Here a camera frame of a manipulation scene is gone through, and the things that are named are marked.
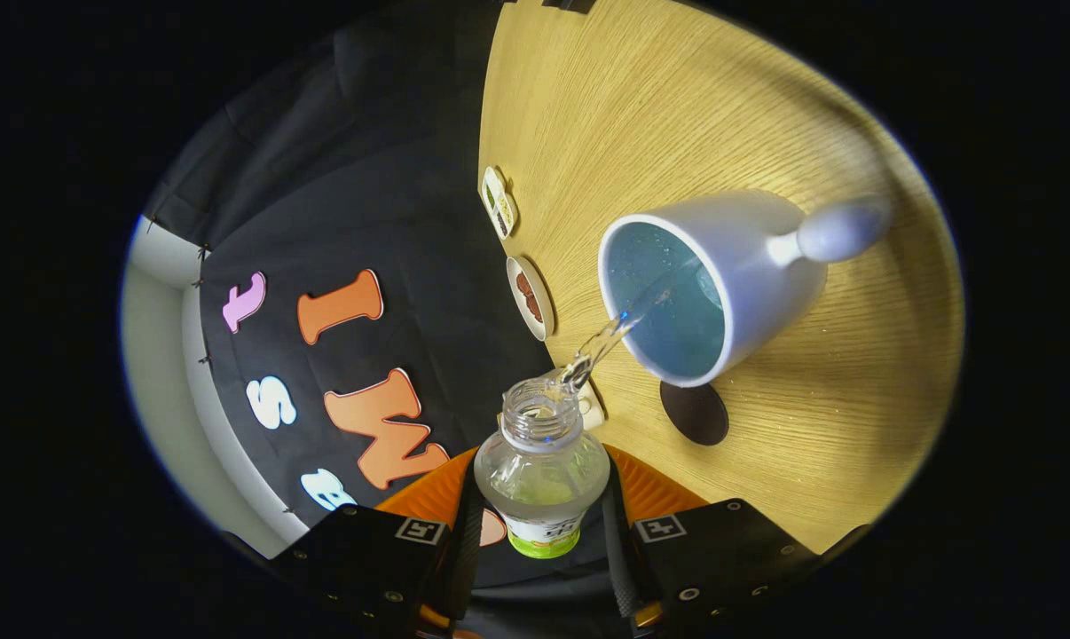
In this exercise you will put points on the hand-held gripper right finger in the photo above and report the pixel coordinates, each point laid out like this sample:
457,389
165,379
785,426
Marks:
622,568

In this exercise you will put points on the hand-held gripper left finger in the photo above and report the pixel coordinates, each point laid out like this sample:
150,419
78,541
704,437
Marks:
462,568

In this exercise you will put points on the clear juice bottle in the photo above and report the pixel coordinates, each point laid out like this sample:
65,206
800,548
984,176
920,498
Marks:
539,470

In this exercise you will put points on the dark round coaster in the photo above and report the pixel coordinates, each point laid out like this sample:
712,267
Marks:
695,415

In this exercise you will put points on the clear juice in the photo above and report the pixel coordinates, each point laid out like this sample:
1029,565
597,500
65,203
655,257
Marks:
599,346

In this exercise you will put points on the white cup blue inside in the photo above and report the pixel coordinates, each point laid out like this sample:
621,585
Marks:
766,266

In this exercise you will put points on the white toaster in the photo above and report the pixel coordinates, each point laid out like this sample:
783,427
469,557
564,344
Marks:
594,414

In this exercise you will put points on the wooden table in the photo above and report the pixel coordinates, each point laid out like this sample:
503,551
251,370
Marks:
810,444

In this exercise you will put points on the brown meat piece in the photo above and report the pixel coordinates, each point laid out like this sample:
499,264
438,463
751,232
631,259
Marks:
533,309
525,284

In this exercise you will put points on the round white plate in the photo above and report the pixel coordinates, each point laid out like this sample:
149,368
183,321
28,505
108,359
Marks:
542,306

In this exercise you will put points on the white divided condiment dish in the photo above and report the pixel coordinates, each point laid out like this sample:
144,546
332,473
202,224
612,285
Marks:
499,202

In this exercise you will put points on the black table edge clamp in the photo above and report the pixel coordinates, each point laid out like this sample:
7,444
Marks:
569,5

